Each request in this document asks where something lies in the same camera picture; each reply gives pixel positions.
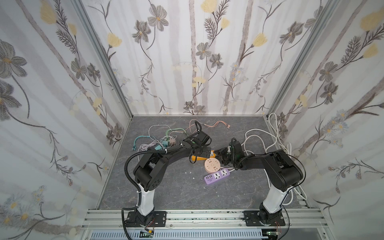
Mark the purple power strip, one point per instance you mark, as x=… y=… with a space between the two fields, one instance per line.
x=217 y=176

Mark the orange power strip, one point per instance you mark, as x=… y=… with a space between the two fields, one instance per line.
x=203 y=156

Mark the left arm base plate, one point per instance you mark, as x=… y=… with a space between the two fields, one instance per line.
x=153 y=219

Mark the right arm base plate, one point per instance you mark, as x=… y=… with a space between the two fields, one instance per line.
x=263 y=219

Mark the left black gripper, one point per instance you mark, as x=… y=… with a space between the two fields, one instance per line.
x=202 y=151

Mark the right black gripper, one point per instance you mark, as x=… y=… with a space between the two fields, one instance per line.
x=226 y=153

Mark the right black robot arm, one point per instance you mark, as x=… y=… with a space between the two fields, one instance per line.
x=284 y=175

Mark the round pink power socket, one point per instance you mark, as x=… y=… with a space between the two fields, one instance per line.
x=212 y=165

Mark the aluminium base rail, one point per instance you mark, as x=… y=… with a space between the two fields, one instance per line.
x=228 y=224

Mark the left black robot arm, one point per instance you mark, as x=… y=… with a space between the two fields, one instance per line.
x=145 y=171

